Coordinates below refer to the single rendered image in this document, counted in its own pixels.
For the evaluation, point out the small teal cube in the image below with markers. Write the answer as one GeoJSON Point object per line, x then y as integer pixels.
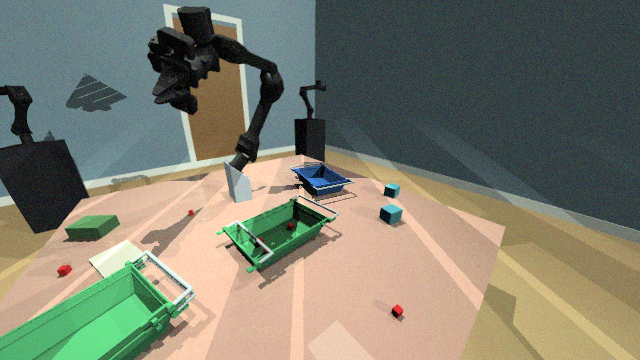
{"type": "Point", "coordinates": [391, 214]}
{"type": "Point", "coordinates": [391, 190]}

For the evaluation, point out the green flat box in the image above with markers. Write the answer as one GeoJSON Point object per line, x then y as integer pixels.
{"type": "Point", "coordinates": [92, 226]}

